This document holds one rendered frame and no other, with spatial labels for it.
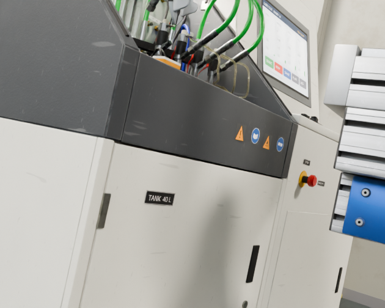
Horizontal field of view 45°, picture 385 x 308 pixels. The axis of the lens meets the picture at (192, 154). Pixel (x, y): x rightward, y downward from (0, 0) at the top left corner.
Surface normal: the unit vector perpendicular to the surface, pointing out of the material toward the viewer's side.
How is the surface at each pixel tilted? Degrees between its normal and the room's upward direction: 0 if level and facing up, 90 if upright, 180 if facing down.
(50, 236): 90
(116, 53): 90
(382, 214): 90
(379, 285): 90
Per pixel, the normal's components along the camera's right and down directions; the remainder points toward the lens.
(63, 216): -0.59, -0.14
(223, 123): 0.78, 0.15
